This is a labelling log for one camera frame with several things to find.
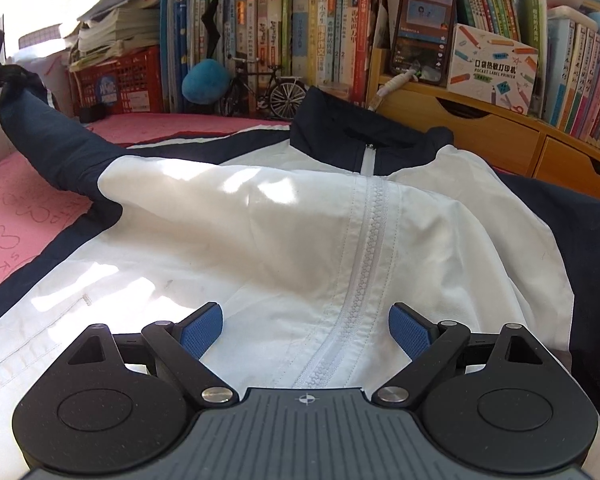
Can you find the white pencil-print box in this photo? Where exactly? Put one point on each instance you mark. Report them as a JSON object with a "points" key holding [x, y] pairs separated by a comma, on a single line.
{"points": [[490, 70]]}

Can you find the stack of papers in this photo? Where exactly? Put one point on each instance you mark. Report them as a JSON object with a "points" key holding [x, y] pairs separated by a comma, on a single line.
{"points": [[115, 25]]}

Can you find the black model bicycle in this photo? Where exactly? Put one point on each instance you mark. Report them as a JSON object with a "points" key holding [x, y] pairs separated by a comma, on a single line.
{"points": [[285, 100]]}

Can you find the blue round plush toy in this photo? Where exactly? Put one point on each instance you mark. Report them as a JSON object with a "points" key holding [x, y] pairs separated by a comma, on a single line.
{"points": [[205, 82]]}

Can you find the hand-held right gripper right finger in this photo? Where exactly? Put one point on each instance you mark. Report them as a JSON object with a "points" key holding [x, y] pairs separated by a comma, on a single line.
{"points": [[410, 330]]}

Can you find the row of colourful thin books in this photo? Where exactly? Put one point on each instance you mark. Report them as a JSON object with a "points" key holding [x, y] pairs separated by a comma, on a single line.
{"points": [[580, 75]]}

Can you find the row of upright books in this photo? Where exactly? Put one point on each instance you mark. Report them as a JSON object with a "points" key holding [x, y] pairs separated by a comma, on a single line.
{"points": [[305, 35], [177, 35]]}

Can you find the red plastic crate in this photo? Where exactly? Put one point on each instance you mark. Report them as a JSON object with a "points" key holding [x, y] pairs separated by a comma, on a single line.
{"points": [[130, 85]]}

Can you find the pink embossed table mat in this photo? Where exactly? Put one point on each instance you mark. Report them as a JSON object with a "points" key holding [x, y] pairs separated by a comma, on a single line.
{"points": [[25, 210]]}

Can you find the smartphone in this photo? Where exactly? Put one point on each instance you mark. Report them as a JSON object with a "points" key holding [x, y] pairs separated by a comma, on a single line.
{"points": [[422, 25]]}

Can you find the wooden drawer organizer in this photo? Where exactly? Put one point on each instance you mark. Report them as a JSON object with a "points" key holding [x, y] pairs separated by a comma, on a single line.
{"points": [[480, 125]]}

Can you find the white and navy jacket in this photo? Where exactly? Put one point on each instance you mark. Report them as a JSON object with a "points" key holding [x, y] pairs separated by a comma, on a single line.
{"points": [[280, 235]]}

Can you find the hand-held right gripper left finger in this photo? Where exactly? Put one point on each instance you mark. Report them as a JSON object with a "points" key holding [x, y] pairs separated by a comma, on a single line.
{"points": [[202, 330]]}

